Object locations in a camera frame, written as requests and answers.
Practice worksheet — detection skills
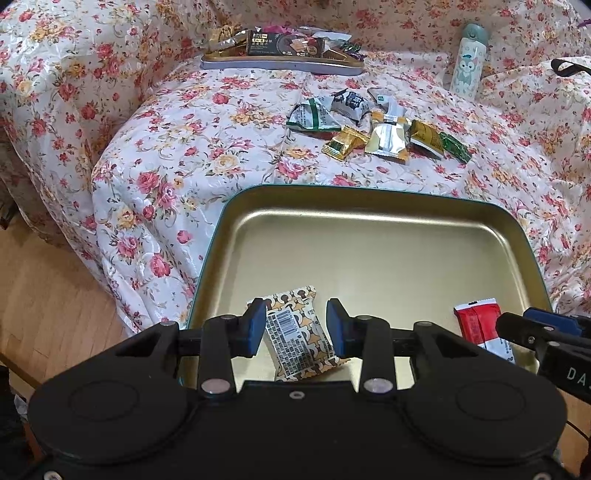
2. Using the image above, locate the red snack packet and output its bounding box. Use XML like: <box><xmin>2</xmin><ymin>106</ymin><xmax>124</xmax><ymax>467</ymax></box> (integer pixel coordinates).
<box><xmin>453</xmin><ymin>298</ymin><xmax>517</xmax><ymax>365</ymax></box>

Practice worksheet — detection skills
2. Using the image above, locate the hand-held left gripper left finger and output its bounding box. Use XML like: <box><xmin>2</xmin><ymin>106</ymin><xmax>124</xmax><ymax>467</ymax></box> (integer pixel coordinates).
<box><xmin>113</xmin><ymin>298</ymin><xmax>267</xmax><ymax>400</ymax></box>

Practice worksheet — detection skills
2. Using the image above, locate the black strap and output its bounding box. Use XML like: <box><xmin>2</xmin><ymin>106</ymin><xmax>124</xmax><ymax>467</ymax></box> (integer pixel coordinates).
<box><xmin>551</xmin><ymin>58</ymin><xmax>591</xmax><ymax>77</ymax></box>

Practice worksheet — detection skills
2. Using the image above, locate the gold green snack packet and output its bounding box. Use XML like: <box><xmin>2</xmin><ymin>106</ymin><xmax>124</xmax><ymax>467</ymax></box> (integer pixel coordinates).
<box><xmin>409</xmin><ymin>119</ymin><xmax>447</xmax><ymax>160</ymax></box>

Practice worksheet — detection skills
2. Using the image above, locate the black snack box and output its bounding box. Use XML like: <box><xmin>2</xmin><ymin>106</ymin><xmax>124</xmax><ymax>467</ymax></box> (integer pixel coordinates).
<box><xmin>244</xmin><ymin>30</ymin><xmax>326</xmax><ymax>59</ymax></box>

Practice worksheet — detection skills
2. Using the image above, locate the small gold snack packet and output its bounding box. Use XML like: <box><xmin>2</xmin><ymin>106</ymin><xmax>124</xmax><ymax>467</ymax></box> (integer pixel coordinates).
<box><xmin>322</xmin><ymin>127</ymin><xmax>359</xmax><ymax>162</ymax></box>

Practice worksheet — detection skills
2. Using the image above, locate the dark blue white snack packet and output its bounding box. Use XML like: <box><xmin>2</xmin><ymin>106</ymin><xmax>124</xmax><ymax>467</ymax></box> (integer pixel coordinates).
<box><xmin>330</xmin><ymin>89</ymin><xmax>372</xmax><ymax>125</ymax></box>

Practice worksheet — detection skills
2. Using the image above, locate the white cartoon print bottle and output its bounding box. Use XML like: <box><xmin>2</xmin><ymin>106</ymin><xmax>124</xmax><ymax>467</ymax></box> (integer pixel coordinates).
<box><xmin>449</xmin><ymin>23</ymin><xmax>489</xmax><ymax>97</ymax></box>

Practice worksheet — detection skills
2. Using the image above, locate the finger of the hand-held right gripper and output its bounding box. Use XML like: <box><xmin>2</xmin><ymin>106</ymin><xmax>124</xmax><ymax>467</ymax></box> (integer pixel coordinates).
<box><xmin>524</xmin><ymin>308</ymin><xmax>591</xmax><ymax>335</ymax></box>
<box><xmin>496</xmin><ymin>312</ymin><xmax>555</xmax><ymax>356</ymax></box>

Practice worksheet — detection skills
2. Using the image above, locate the dark green snack packet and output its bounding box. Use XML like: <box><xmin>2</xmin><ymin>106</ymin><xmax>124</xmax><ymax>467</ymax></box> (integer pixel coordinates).
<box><xmin>438</xmin><ymin>131</ymin><xmax>472</xmax><ymax>164</ymax></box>

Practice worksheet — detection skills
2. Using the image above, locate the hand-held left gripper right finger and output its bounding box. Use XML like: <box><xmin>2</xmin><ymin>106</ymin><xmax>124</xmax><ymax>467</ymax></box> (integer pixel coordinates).
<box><xmin>326</xmin><ymin>298</ymin><xmax>481</xmax><ymax>396</ymax></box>

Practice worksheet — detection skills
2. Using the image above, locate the dark object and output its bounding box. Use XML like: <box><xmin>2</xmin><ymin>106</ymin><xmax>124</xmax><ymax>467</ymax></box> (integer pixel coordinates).
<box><xmin>0</xmin><ymin>364</ymin><xmax>33</xmax><ymax>467</ymax></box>

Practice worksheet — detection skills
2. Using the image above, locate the green white snack packet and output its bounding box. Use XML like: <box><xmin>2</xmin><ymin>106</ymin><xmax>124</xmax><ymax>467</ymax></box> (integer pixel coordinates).
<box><xmin>286</xmin><ymin>98</ymin><xmax>342</xmax><ymax>134</ymax></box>

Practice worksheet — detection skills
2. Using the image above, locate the mushroom print snack packet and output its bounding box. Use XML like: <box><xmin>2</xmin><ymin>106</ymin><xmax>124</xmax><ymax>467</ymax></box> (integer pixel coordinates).
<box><xmin>247</xmin><ymin>285</ymin><xmax>352</xmax><ymax>383</ymax></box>

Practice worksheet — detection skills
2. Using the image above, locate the silver yellow snack packet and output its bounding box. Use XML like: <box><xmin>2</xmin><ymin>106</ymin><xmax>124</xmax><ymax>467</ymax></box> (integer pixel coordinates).
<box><xmin>365</xmin><ymin>121</ymin><xmax>413</xmax><ymax>165</ymax></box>

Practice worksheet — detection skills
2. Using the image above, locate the pile of assorted wrapped snacks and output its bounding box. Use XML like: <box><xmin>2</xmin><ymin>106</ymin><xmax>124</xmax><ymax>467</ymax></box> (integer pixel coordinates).
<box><xmin>203</xmin><ymin>24</ymin><xmax>365</xmax><ymax>63</ymax></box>

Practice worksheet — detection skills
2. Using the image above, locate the grey triangular tin tray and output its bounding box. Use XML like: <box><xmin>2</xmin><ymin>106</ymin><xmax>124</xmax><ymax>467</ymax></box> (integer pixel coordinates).
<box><xmin>201</xmin><ymin>48</ymin><xmax>365</xmax><ymax>77</ymax></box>

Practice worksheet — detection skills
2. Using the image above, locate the gold rectangular tin tray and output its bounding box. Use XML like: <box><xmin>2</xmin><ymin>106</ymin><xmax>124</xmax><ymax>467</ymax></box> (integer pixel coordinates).
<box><xmin>178</xmin><ymin>185</ymin><xmax>555</xmax><ymax>388</ymax></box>

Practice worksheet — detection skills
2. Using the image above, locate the plain silver snack packet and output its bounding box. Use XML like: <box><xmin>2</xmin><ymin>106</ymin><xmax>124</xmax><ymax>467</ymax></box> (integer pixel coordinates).
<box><xmin>368</xmin><ymin>89</ymin><xmax>407</xmax><ymax>123</ymax></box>

